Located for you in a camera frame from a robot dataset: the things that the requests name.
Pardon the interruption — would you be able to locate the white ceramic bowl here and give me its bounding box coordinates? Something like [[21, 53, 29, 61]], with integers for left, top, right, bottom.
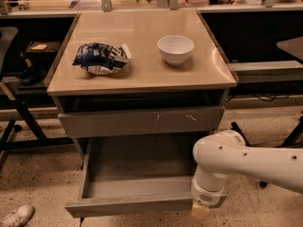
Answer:
[[157, 35, 195, 65]]

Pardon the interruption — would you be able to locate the grey top drawer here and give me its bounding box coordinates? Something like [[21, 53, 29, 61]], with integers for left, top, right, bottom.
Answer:
[[59, 106, 224, 138]]

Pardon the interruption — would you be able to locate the brown box on shelf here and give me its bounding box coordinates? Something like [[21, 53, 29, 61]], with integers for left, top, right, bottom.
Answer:
[[26, 41, 62, 53]]

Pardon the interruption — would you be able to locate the grey drawer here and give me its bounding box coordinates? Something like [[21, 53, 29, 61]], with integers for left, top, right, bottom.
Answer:
[[59, 106, 224, 138], [64, 135, 228, 219]]

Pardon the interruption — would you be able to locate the crumpled blue chip bag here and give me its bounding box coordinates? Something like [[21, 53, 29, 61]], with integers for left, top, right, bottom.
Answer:
[[73, 43, 132, 76]]

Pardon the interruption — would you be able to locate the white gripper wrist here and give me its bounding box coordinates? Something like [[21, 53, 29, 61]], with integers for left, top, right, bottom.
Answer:
[[191, 166, 228, 219]]

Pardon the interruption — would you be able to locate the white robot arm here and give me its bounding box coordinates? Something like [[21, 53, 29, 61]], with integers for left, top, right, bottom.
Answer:
[[191, 130, 303, 219]]

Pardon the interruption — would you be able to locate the white shoe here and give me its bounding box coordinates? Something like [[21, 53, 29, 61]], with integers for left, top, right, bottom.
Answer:
[[0, 204, 34, 227]]

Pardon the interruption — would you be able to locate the grey drawer cabinet beige top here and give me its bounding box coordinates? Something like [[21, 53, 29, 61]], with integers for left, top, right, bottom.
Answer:
[[47, 9, 237, 154]]

